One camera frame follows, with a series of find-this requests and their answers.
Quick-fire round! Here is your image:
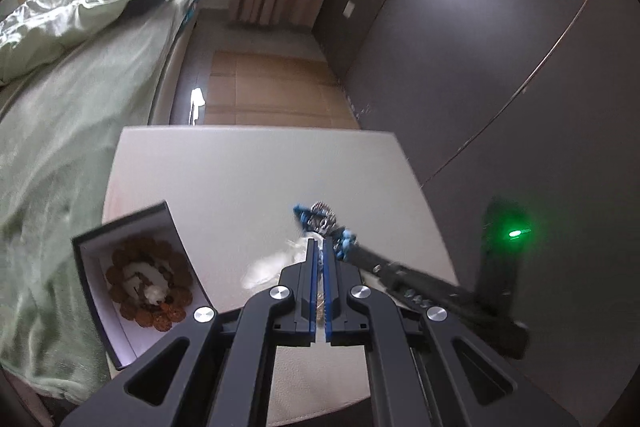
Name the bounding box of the black cloth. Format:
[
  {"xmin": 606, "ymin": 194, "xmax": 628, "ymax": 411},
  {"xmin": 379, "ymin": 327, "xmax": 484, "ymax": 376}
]
[{"xmin": 121, "ymin": 0, "xmax": 172, "ymax": 20}]

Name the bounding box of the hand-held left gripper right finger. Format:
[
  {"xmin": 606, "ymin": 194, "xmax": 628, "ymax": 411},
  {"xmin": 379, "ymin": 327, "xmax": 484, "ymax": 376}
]
[{"xmin": 322, "ymin": 238, "xmax": 583, "ymax": 427}]

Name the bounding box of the brown bead bracelet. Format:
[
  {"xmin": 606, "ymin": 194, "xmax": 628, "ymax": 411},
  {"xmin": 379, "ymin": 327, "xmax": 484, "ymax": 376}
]
[{"xmin": 105, "ymin": 234, "xmax": 195, "ymax": 333}]

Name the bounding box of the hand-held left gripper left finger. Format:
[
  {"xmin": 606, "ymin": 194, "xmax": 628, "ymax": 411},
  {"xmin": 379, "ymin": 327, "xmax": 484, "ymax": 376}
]
[{"xmin": 57, "ymin": 238, "xmax": 319, "ymax": 427}]

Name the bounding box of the clear plastic bag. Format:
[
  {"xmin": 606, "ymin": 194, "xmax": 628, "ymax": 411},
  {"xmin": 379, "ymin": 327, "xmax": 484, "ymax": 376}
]
[{"xmin": 241, "ymin": 232, "xmax": 313, "ymax": 293}]

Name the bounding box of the light green quilt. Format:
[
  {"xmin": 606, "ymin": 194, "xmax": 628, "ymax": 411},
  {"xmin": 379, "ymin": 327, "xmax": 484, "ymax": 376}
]
[{"xmin": 0, "ymin": 0, "xmax": 199, "ymax": 84}]

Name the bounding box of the bed with green sheet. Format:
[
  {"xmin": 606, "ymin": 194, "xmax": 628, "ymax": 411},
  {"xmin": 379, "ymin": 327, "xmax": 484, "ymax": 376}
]
[{"xmin": 0, "ymin": 0, "xmax": 208, "ymax": 408}]

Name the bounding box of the small white object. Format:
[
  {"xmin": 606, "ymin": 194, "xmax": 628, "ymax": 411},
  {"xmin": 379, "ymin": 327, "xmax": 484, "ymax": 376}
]
[{"xmin": 189, "ymin": 88, "xmax": 207, "ymax": 126}]

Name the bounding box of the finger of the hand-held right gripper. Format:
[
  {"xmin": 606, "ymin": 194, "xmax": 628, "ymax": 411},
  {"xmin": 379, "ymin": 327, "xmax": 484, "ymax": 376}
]
[
  {"xmin": 292, "ymin": 203, "xmax": 315, "ymax": 229},
  {"xmin": 336, "ymin": 229, "xmax": 483, "ymax": 314}
]

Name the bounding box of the silver jewelry piece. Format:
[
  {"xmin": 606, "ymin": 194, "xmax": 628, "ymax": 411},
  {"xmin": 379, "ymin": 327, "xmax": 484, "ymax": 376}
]
[{"xmin": 306, "ymin": 201, "xmax": 346, "ymax": 238}]

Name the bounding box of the grey wardrobe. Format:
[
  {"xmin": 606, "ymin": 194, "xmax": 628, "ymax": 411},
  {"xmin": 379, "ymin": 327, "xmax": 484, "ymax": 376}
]
[{"xmin": 312, "ymin": 0, "xmax": 640, "ymax": 408}]

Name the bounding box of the dark jewelry box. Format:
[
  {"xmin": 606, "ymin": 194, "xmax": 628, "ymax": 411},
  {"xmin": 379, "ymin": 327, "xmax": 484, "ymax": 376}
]
[{"xmin": 71, "ymin": 201, "xmax": 219, "ymax": 371}]

